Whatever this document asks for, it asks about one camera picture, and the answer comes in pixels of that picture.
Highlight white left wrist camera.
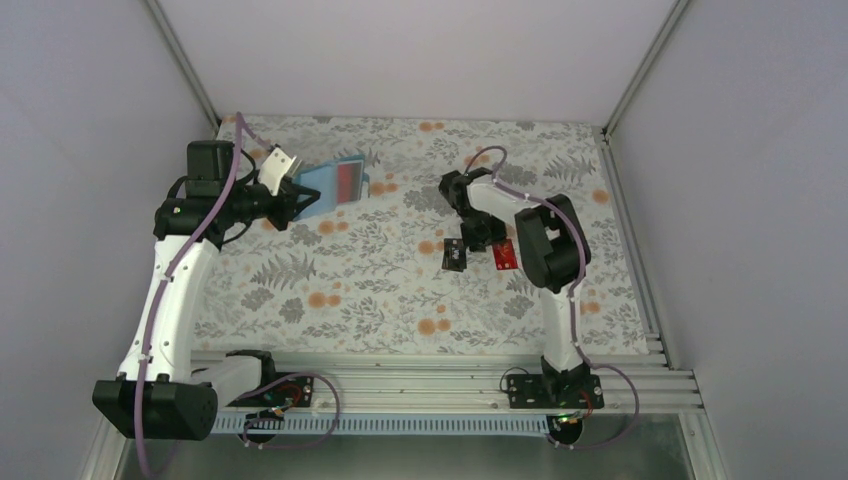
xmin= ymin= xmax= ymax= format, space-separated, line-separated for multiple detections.
xmin=257 ymin=146 xmax=301 ymax=196

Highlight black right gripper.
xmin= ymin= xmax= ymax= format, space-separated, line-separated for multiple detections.
xmin=458 ymin=208 xmax=506 ymax=252

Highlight black credit card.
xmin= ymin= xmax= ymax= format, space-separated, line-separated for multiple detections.
xmin=441 ymin=238 xmax=467 ymax=272

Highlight red credit card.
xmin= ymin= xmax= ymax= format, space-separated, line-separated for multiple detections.
xmin=492 ymin=238 xmax=519 ymax=271

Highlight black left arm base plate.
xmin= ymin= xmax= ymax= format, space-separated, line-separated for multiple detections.
xmin=228 ymin=375 xmax=315 ymax=409

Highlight white slotted cable duct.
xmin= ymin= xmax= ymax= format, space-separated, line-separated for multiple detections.
xmin=212 ymin=412 xmax=549 ymax=437

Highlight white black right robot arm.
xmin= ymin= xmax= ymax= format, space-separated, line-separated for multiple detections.
xmin=438 ymin=168 xmax=591 ymax=407

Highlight aluminium rail base frame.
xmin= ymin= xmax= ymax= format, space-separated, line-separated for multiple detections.
xmin=185 ymin=352 xmax=705 ymax=415

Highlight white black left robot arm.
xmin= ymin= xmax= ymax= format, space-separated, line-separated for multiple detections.
xmin=92 ymin=140 xmax=320 ymax=441

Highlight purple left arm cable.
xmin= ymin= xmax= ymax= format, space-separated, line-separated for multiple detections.
xmin=134 ymin=111 xmax=276 ymax=478

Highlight blue card holder wallet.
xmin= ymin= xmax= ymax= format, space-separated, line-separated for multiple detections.
xmin=295 ymin=154 xmax=370 ymax=221

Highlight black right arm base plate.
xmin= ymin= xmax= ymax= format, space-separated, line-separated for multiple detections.
xmin=499 ymin=373 xmax=605 ymax=410

